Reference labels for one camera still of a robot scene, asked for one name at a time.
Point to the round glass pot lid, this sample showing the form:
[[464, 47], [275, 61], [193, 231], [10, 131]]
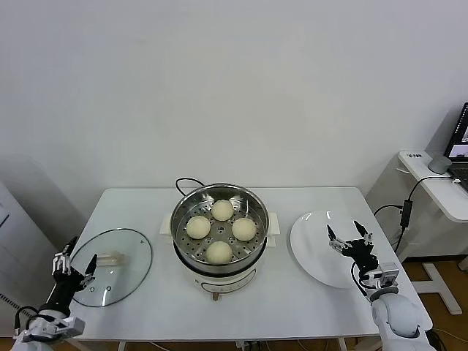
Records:
[[128, 252]]

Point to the white table leg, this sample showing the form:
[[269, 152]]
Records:
[[121, 346], [342, 345]]

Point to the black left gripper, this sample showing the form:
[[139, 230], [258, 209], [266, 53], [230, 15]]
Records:
[[66, 289]]

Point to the dark open laptop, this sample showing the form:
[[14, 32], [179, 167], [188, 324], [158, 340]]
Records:
[[461, 146]]

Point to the white side desk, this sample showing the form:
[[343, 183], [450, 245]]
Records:
[[438, 197]]

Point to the stainless steel steamer basket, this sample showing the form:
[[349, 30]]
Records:
[[186, 204]]

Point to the grey round desk gadget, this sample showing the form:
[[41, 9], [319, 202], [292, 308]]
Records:
[[440, 164]]

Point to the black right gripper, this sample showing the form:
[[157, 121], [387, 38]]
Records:
[[361, 256]]

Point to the cream electric cooking pot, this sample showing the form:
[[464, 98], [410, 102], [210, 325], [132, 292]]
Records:
[[226, 283]]

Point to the round white plate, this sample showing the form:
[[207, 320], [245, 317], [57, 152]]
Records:
[[314, 248]]

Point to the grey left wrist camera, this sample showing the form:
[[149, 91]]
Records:
[[69, 327]]

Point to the white steamed baozi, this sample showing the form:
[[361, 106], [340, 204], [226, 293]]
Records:
[[198, 227], [222, 210], [218, 253], [244, 229]]

